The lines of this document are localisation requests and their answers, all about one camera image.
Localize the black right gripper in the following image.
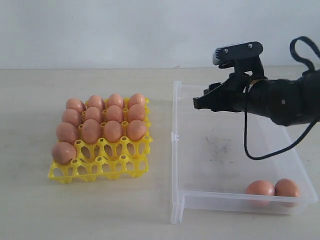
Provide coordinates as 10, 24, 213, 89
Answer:
192, 73, 252, 113

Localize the brown egg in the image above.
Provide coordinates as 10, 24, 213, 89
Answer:
87, 95, 106, 111
127, 104, 146, 123
106, 93, 124, 109
105, 105, 124, 123
61, 109, 83, 128
65, 98, 86, 114
127, 93, 146, 108
51, 142, 77, 165
274, 178, 301, 198
245, 180, 275, 207
126, 119, 147, 141
84, 106, 104, 124
81, 119, 102, 145
56, 122, 79, 145
103, 120, 123, 143

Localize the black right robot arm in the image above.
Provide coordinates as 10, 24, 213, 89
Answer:
193, 71, 320, 127

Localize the yellow plastic egg tray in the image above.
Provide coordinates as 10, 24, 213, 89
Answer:
48, 96, 152, 184

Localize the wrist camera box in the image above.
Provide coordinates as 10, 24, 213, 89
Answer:
212, 41, 265, 79

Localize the black camera cable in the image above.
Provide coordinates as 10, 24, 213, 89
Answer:
243, 36, 320, 161

